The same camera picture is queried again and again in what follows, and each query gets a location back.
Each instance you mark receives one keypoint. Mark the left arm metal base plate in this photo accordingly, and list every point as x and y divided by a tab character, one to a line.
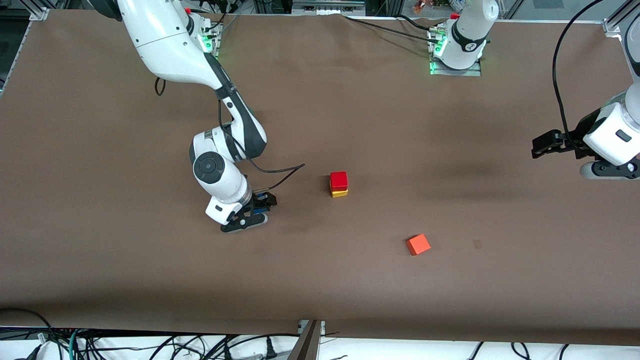
470	73

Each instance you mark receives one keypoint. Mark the red wooden cube block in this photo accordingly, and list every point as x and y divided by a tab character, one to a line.
338	181

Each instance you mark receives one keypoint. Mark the brown table cover sheet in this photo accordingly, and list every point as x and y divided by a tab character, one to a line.
320	280

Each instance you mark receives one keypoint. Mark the dark metal support beam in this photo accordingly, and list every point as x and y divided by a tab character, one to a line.
307	345

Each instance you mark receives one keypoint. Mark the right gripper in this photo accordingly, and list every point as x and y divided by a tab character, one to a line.
260	202

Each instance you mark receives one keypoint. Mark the black power plug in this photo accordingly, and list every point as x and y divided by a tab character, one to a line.
270	350

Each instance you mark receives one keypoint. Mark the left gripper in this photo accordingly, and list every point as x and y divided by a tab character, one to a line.
573	138

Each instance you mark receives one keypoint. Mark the orange wooden cube block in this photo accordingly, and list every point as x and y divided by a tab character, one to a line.
418	245

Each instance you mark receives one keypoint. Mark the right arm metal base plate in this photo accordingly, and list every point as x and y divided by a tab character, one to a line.
216	40

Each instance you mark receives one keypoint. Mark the aluminium frame corner profile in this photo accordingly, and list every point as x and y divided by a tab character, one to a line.
612	25

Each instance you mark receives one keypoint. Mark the blue wooden cube block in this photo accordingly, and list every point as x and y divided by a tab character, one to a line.
262	208

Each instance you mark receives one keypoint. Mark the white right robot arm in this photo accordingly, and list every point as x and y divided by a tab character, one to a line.
165	40

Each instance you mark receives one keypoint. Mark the yellow wooden cube block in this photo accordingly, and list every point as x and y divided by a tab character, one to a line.
339	194

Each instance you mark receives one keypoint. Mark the grey metal rail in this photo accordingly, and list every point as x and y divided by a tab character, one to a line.
325	6

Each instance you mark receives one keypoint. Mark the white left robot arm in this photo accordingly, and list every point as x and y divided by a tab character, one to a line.
470	30

